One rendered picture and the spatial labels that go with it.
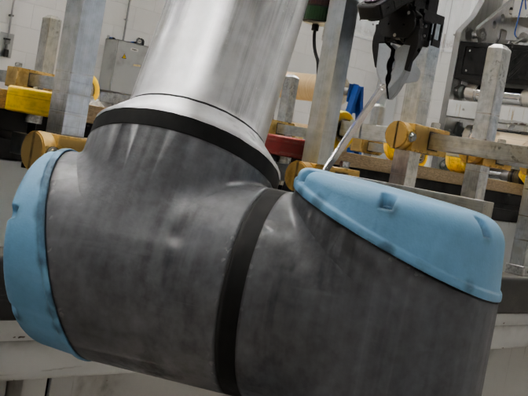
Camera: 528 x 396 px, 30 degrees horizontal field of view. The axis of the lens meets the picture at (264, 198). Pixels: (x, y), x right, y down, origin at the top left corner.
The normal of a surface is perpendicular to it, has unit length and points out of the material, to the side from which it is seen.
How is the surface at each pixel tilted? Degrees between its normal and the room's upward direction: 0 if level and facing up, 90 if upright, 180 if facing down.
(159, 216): 58
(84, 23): 90
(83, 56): 90
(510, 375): 90
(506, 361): 90
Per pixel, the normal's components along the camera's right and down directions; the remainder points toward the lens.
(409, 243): 0.02, -0.03
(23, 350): 0.72, 0.16
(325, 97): -0.68, -0.08
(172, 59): -0.43, -0.43
